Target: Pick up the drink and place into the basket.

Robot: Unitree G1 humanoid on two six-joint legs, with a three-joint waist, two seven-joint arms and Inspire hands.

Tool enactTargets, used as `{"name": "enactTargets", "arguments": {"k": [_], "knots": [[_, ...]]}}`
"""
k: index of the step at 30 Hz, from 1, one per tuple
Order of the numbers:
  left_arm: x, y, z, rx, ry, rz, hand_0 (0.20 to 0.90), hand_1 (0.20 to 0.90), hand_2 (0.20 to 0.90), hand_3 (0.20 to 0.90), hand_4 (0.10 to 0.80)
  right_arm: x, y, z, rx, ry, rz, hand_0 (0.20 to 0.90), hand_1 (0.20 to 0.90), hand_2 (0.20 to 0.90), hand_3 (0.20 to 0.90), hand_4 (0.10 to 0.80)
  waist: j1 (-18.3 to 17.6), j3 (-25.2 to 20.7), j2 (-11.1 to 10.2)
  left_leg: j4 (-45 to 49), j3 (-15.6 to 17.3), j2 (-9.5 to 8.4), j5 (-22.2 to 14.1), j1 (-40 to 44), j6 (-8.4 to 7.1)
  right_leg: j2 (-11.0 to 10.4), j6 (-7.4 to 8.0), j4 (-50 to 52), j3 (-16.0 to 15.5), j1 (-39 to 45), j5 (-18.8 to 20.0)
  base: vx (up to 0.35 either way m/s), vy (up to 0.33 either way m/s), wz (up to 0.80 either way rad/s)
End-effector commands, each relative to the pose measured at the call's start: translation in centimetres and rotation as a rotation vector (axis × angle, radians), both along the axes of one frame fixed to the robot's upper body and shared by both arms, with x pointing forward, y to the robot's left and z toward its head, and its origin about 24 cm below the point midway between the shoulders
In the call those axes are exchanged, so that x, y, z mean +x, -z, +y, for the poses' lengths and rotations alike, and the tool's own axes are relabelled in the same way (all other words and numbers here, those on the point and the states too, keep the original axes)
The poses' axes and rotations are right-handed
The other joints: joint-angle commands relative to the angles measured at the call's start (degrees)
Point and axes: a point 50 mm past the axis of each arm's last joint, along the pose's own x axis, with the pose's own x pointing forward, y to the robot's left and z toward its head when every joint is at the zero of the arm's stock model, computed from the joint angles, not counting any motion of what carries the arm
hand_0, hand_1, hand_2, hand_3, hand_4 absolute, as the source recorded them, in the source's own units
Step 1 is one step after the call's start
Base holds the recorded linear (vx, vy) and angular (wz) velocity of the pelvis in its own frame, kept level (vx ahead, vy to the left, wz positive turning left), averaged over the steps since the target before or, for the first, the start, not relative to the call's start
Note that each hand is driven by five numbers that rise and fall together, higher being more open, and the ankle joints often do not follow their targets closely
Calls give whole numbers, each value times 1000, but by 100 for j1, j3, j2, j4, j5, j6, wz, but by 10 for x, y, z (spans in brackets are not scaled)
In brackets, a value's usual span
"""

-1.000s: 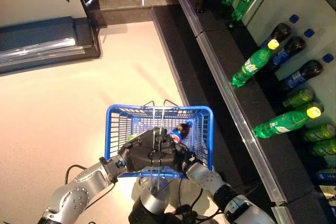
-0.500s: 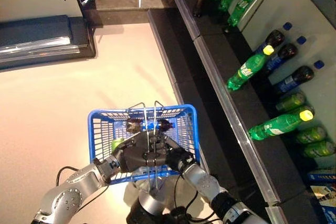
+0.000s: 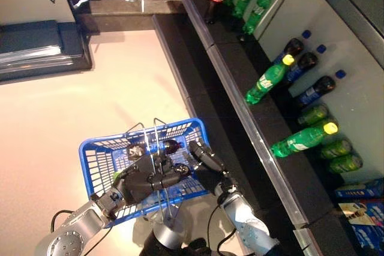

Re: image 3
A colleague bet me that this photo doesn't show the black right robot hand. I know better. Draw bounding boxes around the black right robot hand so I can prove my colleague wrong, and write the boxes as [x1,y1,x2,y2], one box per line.
[188,140,238,198]

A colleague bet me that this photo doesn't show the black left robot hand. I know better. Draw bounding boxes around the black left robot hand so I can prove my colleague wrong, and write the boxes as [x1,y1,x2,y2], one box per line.
[112,147,190,206]

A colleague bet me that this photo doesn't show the blue plastic shopping basket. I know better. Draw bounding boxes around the blue plastic shopping basket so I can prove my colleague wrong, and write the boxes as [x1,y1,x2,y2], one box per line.
[77,117,211,229]

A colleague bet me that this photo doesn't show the black low platform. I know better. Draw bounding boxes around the black low platform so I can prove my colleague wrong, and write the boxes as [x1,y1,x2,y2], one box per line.
[0,19,93,83]

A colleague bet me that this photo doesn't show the black shelf board metal edge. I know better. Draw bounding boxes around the black shelf board metal edge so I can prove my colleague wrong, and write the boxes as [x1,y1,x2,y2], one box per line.
[296,0,384,70]

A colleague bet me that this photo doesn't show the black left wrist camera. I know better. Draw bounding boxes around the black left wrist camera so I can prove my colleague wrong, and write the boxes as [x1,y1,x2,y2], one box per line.
[89,189,124,220]

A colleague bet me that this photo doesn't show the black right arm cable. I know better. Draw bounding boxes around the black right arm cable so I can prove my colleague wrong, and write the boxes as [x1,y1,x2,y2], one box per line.
[206,201,238,254]

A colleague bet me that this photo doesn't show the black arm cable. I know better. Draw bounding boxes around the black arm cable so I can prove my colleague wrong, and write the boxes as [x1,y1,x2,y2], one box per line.
[49,209,115,256]
[206,201,238,254]

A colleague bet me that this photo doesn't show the black shelf board clear rail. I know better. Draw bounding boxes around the black shelf board clear rail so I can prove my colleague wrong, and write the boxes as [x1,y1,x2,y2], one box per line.
[167,0,259,50]
[206,38,384,256]

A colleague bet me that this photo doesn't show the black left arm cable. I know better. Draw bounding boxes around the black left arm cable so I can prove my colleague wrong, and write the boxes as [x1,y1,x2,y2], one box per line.
[49,209,115,256]

